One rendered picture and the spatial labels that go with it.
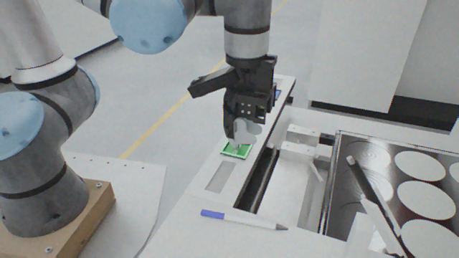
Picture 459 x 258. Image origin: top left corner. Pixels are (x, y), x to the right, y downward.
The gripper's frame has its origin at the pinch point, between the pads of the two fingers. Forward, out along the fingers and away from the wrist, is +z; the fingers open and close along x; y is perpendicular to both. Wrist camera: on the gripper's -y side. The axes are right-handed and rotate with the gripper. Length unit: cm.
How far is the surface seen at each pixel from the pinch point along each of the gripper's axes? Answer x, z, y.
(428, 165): 17.2, 7.5, 40.2
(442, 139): 43, 15, 49
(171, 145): 101, 97, -85
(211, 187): -11.7, 1.7, 0.1
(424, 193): 7.6, 7.5, 38.3
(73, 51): 192, 83, -256
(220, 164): -5.5, 1.5, -0.8
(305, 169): 8.2, 9.4, 14.7
